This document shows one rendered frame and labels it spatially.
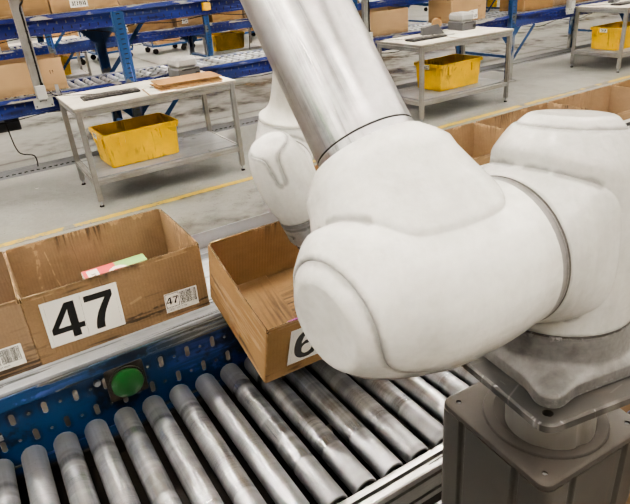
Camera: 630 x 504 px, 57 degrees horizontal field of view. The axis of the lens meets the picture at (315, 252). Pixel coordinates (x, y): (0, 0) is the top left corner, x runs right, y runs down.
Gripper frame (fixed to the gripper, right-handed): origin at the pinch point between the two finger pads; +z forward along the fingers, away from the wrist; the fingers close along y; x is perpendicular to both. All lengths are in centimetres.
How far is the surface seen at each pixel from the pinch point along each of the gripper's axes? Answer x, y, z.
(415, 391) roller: 2.1, 9.4, 24.0
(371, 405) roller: -8.0, 8.2, 19.2
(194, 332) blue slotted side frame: -27.8, -25.6, -0.5
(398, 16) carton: 362, -456, 130
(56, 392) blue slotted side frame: -58, -29, -8
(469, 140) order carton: 90, -60, 30
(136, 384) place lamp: -45, -24, 0
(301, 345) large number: -12.6, -1.3, 1.5
